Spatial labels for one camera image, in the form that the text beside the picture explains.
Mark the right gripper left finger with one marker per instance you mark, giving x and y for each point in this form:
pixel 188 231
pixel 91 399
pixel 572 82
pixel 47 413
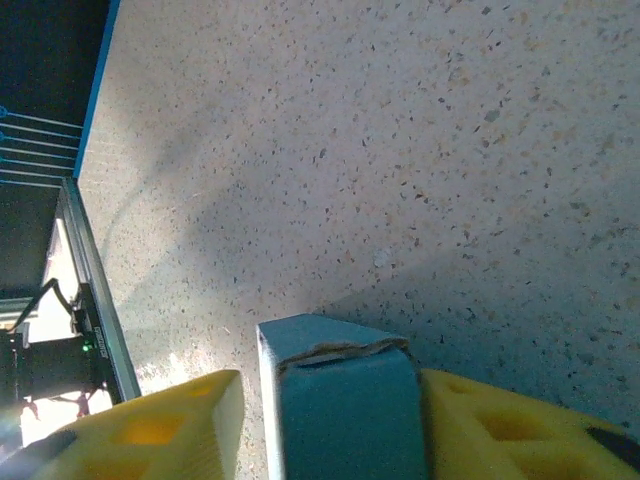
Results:
pixel 150 435

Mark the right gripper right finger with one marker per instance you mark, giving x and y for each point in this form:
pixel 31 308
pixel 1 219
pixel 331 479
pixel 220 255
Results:
pixel 525 440

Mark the light blue cloth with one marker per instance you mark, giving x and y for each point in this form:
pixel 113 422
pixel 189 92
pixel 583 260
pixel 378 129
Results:
pixel 350 425

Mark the aluminium frame rail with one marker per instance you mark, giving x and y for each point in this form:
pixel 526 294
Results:
pixel 95 280

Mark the blue-trimmed aluminium side rail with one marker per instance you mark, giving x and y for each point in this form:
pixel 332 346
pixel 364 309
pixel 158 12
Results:
pixel 95 90

